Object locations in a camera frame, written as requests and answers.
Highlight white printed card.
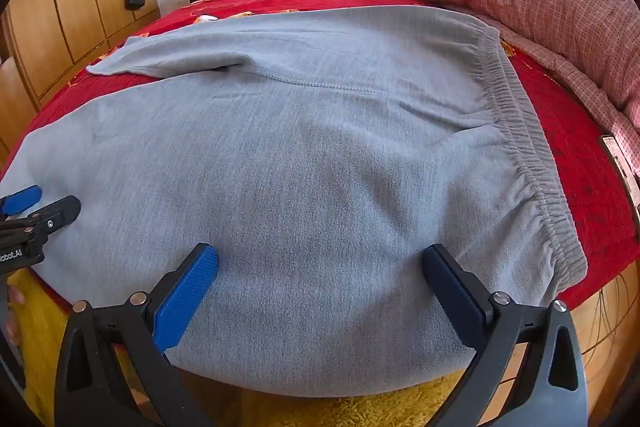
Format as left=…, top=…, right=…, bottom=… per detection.
left=599, top=134, right=640, bottom=228

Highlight grey pants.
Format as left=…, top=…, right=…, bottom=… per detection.
left=0, top=5, right=589, bottom=398

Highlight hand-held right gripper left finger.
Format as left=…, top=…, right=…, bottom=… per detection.
left=54, top=243, right=219, bottom=427

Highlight red patterned blanket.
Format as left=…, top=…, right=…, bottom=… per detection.
left=0, top=0, right=640, bottom=314

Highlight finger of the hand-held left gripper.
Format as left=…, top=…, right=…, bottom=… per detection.
left=20, top=195, right=82, bottom=245
left=0, top=185, right=44, bottom=218

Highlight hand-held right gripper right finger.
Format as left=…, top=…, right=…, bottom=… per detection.
left=422, top=244, right=588, bottom=427

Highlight yellow fluffy rug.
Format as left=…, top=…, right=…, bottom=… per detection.
left=0, top=267, right=453, bottom=427

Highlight person's left hand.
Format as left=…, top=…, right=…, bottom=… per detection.
left=0, top=284, right=26, bottom=349

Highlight wooden bed footboard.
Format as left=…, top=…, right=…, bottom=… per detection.
left=500, top=279, right=640, bottom=410

